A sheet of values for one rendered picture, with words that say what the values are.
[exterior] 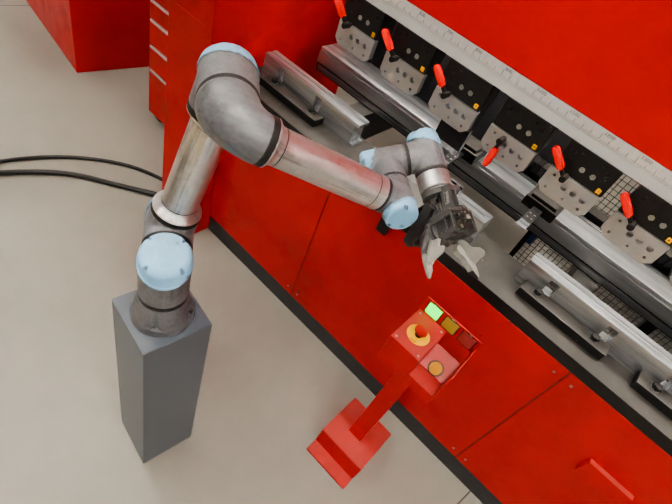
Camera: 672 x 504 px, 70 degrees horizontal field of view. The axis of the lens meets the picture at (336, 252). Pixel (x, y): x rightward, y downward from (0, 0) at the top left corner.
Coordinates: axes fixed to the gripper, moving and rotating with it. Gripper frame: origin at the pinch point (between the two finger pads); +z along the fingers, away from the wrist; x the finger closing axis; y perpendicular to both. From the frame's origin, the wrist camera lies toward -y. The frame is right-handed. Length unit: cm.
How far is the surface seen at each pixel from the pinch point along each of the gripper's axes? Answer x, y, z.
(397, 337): 11.7, -35.4, 5.8
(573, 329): 58, -11, 12
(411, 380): 17.0, -39.5, 17.8
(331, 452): 24, -102, 37
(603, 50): 33, 32, -45
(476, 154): 54, -23, -53
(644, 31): 34, 40, -44
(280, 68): 2, -58, -103
